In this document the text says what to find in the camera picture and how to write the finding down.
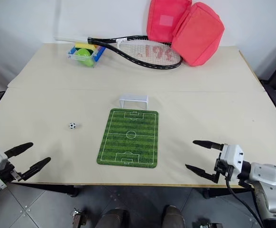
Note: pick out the yellow sponge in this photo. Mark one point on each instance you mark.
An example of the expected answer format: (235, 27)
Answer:
(81, 44)

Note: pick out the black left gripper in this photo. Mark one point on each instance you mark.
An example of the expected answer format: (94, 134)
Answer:
(8, 172)

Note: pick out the small white goal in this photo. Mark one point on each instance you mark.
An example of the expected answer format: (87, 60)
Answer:
(133, 97)

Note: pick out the plain red fabric bag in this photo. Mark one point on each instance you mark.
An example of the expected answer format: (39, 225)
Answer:
(197, 35)

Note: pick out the tiny soccer ball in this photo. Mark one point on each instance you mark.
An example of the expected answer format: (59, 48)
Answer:
(72, 126)

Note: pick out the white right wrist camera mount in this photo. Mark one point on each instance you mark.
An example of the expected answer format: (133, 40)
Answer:
(234, 154)

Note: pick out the black tennis racket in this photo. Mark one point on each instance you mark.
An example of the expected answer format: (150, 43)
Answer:
(69, 38)

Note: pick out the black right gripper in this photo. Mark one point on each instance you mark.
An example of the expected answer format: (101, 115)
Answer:
(222, 167)

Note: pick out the green soccer field mat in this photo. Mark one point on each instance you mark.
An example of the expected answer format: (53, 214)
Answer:
(128, 147)

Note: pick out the red fabric bag with patch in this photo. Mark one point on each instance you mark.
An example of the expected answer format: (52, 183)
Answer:
(166, 12)

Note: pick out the metal floor bracket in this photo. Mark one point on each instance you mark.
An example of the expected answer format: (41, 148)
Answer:
(206, 224)
(78, 218)

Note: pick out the dark rounded shape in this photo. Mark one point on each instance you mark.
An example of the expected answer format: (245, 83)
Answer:
(173, 217)
(114, 219)

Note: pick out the green ball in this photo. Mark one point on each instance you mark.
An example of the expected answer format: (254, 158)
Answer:
(83, 53)

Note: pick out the clear blue plastic box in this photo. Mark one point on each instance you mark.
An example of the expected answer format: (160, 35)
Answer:
(100, 52)

